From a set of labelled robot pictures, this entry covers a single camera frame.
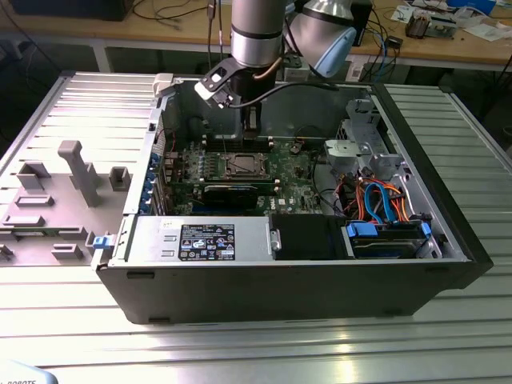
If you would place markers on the silver square CPU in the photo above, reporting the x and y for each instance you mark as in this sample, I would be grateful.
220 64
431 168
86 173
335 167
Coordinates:
245 163

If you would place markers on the black RAM slot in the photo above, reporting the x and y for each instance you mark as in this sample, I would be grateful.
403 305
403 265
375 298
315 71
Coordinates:
224 149
224 146
224 139
224 142

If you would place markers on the CPU socket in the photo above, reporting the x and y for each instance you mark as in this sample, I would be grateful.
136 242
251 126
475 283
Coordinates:
229 173

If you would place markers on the light grey case latch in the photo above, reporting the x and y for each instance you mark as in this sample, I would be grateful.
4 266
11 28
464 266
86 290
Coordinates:
164 84

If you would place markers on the green motherboard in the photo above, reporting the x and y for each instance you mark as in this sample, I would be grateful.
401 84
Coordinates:
288 188

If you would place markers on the black graphics card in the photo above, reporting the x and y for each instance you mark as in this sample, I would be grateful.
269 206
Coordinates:
228 196

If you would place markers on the silver metal drive cage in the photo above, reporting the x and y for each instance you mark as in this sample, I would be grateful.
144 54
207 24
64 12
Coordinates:
344 150

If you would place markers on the wooden desk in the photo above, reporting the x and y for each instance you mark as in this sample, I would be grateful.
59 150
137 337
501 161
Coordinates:
140 34

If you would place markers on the tall black box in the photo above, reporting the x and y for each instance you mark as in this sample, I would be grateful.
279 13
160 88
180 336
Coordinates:
364 20

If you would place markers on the small black adapter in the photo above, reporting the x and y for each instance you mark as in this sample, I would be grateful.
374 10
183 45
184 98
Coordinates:
394 42

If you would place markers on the silver power supply with label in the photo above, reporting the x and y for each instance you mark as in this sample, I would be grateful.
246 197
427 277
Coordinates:
156 240

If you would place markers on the small electronic device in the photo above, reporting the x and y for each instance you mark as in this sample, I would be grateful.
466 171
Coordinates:
420 26

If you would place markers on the grey parts rack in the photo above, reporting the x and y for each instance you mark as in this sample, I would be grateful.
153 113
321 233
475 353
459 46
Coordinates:
100 216

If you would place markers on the black and grey PC case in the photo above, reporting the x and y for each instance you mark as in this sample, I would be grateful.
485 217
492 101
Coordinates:
280 292

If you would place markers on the hard disk in blue carrier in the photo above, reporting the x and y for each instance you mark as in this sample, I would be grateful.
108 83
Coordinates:
384 250

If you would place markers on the black box on desk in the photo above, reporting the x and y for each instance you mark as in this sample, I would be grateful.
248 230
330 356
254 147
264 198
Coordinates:
60 8

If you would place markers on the blue plastic case latch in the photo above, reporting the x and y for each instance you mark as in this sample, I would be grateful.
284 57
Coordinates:
102 242

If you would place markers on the white paper sheet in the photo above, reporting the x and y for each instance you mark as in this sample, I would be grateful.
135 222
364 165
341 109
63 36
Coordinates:
484 31

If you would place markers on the pale blue teach pendant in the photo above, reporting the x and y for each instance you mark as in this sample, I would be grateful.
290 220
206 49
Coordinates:
24 374

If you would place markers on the black and white wrist camera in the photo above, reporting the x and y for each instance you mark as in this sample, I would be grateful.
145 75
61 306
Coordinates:
216 80

